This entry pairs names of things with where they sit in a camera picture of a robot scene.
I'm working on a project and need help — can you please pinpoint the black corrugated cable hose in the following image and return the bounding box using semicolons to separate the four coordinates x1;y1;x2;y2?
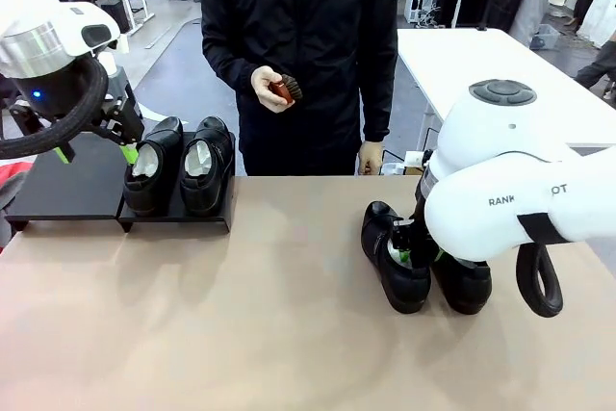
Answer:
514;241;564;320
0;55;111;161

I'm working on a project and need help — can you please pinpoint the person's black jacket torso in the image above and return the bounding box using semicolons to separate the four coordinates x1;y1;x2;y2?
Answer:
200;0;399;177

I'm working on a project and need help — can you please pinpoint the white computer case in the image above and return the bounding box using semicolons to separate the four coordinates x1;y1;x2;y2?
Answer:
407;0;437;25

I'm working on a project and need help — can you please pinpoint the white paper shoe stuffing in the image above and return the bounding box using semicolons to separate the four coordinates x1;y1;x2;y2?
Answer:
132;140;165;177
386;236;413;268
185;144;213;176

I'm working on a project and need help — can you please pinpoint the black leather shoe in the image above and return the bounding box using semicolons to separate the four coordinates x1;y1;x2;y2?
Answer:
179;116;233;218
122;116;185;218
430;246;494;316
360;200;433;315

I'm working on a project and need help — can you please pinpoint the red and dark clothing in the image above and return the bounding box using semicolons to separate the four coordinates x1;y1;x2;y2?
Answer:
0;163;36;251

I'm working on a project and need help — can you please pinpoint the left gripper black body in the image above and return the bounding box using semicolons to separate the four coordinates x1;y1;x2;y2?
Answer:
13;60;91;119

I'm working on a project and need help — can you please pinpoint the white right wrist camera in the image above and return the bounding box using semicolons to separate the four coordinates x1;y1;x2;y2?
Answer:
402;149;434;177

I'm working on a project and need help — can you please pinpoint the large white table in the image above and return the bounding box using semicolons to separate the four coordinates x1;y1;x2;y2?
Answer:
396;27;616;155

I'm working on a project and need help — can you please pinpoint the grey plastic bin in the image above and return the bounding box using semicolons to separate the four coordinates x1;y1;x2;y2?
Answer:
528;23;562;51

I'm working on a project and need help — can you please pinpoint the person's left hand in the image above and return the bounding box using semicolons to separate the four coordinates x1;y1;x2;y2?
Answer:
357;140;385;176

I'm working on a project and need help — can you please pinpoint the person's left forearm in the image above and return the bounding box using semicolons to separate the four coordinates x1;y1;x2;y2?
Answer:
358;54;399;145

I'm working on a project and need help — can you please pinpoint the black computer tower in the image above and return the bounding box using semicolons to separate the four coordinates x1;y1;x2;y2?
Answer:
99;0;131;35

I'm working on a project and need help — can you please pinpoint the red wooden shoe brush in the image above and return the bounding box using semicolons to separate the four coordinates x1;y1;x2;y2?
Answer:
268;73;304;106

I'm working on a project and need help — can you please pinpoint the person's right hand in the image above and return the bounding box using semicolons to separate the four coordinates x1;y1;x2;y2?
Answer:
250;65;295;116

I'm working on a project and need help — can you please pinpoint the seated person in dark clothes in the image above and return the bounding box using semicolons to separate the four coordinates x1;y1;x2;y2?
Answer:
574;39;616;107

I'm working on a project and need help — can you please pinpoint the person's right forearm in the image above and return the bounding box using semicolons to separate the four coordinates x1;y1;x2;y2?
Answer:
200;11;264;94

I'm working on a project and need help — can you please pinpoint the black velcro strap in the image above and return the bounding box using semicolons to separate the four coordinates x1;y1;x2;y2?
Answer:
517;212;570;245

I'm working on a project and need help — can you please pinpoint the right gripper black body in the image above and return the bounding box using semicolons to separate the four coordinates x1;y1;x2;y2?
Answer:
408;196;438;269

